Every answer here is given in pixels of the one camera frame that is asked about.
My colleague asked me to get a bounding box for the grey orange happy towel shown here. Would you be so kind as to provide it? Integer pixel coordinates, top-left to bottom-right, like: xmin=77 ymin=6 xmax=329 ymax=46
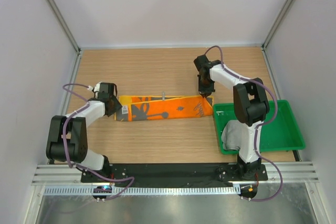
xmin=114 ymin=95 xmax=214 ymax=122

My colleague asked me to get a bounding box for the grey panda towel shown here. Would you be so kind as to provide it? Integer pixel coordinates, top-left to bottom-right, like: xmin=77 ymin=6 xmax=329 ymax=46
xmin=221 ymin=120 xmax=243 ymax=151

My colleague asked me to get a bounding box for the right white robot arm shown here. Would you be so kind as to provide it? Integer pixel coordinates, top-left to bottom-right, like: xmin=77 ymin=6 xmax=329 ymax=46
xmin=194 ymin=55 xmax=270 ymax=180

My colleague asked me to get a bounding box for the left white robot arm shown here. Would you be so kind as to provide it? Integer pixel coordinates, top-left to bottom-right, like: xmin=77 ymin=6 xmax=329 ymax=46
xmin=46 ymin=82 xmax=122 ymax=182

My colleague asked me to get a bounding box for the green plastic tray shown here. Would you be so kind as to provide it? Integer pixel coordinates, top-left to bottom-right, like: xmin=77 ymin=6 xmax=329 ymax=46
xmin=213 ymin=100 xmax=306 ymax=155

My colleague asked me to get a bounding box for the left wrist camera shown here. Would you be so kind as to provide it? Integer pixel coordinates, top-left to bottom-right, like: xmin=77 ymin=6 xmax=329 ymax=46
xmin=87 ymin=82 xmax=101 ymax=93

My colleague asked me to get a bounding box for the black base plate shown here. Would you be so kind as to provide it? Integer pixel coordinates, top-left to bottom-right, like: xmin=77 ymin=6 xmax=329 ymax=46
xmin=80 ymin=163 xmax=268 ymax=189

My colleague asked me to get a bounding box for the slotted cable duct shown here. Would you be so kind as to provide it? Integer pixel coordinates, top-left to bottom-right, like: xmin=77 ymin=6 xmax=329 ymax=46
xmin=44 ymin=185 xmax=240 ymax=196

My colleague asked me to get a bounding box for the left aluminium frame post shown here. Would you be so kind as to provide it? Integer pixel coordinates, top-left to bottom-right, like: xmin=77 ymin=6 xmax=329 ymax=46
xmin=30 ymin=0 xmax=81 ymax=54

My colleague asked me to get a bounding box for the aluminium frame post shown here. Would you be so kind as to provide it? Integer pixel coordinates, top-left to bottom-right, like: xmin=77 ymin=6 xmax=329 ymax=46
xmin=261 ymin=0 xmax=295 ymax=51
xmin=30 ymin=0 xmax=81 ymax=54

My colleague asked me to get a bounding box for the front aluminium rail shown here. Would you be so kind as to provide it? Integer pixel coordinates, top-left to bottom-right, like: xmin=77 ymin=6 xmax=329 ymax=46
xmin=31 ymin=162 xmax=319 ymax=185

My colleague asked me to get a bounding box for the right aluminium frame post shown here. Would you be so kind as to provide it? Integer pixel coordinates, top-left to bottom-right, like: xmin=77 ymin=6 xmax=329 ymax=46
xmin=261 ymin=0 xmax=295 ymax=51

